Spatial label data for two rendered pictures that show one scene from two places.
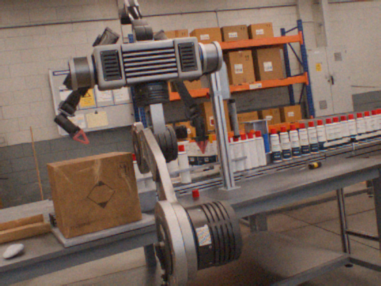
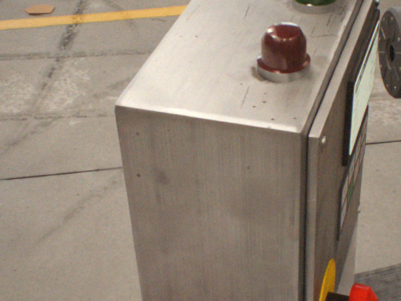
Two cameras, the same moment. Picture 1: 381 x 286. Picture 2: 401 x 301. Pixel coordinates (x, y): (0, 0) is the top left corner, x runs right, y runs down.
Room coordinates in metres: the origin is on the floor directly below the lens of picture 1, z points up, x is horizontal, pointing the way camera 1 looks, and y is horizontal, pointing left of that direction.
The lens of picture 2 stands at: (2.54, -0.13, 1.68)
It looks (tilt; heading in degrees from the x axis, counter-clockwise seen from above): 37 degrees down; 193
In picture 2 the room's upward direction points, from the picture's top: 4 degrees counter-clockwise
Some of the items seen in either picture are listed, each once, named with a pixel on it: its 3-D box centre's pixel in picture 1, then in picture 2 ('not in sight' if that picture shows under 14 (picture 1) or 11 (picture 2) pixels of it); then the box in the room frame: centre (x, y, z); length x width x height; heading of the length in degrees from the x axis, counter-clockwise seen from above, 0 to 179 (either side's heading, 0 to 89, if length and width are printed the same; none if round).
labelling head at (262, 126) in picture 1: (256, 142); not in sight; (2.47, -0.39, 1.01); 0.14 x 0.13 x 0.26; 117
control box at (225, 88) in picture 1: (218, 82); (262, 169); (2.17, -0.18, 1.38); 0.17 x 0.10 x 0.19; 172
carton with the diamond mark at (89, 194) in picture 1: (93, 191); not in sight; (1.63, 0.42, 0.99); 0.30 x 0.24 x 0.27; 115
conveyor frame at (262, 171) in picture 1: (207, 183); not in sight; (2.20, -0.05, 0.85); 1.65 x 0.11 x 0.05; 117
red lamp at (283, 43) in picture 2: not in sight; (283, 48); (2.21, -0.17, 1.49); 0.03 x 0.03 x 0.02
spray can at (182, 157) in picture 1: (184, 163); not in sight; (2.15, 0.06, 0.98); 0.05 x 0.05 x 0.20
